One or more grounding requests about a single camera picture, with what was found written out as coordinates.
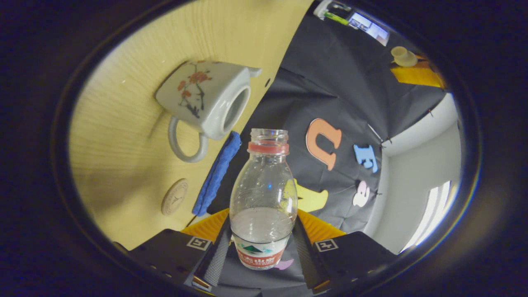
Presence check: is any clear plastic water bottle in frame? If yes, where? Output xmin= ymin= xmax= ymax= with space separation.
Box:
xmin=229 ymin=128 xmax=298 ymax=271

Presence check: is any white floral teacup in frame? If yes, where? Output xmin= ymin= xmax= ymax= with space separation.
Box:
xmin=155 ymin=61 xmax=263 ymax=163

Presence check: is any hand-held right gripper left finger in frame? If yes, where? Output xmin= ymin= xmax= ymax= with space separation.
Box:
xmin=124 ymin=208 xmax=232 ymax=289

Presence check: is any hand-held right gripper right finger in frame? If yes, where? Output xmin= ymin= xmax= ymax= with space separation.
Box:
xmin=290 ymin=209 xmax=399 ymax=292

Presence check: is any computer monitor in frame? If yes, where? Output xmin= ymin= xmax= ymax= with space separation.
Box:
xmin=349 ymin=12 xmax=390 ymax=46

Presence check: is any blue folded towel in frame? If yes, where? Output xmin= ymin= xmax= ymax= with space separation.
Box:
xmin=192 ymin=131 xmax=242 ymax=217

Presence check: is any white side table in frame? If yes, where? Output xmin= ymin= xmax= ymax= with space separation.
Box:
xmin=313 ymin=0 xmax=353 ymax=20

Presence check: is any green drink bottle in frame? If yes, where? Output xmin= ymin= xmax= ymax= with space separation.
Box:
xmin=324 ymin=12 xmax=351 ymax=26

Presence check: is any round brown coaster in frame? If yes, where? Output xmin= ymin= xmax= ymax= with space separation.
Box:
xmin=161 ymin=178 xmax=189 ymax=216

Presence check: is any black backdrop cloth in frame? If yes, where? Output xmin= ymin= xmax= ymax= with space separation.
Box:
xmin=204 ymin=0 xmax=450 ymax=295

